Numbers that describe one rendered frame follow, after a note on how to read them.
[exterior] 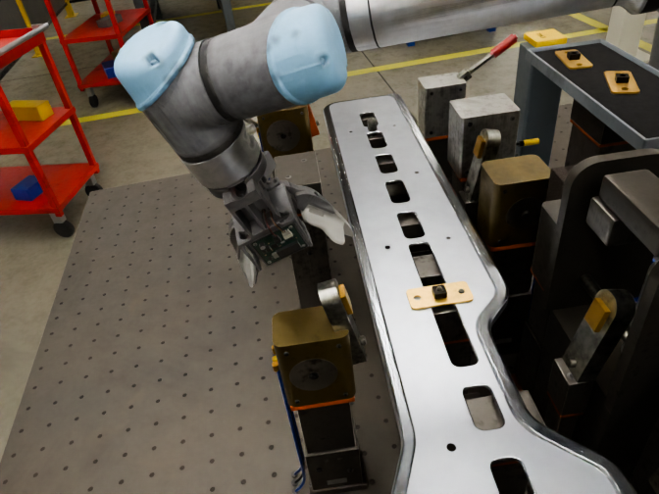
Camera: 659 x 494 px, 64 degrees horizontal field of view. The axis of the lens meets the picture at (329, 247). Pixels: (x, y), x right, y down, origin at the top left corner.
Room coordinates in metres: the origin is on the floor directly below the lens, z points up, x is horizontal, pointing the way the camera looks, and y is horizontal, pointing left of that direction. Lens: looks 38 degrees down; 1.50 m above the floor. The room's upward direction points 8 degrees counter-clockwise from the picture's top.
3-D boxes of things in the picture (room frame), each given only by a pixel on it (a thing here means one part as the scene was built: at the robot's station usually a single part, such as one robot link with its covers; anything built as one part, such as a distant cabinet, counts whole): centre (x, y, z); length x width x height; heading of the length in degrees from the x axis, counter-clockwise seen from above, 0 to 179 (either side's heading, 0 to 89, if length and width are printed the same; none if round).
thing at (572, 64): (0.87, -0.45, 1.17); 0.08 x 0.04 x 0.01; 174
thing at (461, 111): (0.85, -0.31, 0.90); 0.13 x 0.08 x 0.41; 91
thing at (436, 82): (1.11, -0.30, 0.88); 0.12 x 0.07 x 0.36; 91
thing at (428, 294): (0.51, -0.14, 1.01); 0.08 x 0.04 x 0.01; 92
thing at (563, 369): (0.38, -0.26, 0.85); 0.04 x 0.03 x 0.29; 1
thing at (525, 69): (1.01, -0.46, 0.92); 0.08 x 0.08 x 0.44; 1
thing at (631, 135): (0.75, -0.47, 1.16); 0.37 x 0.14 x 0.02; 1
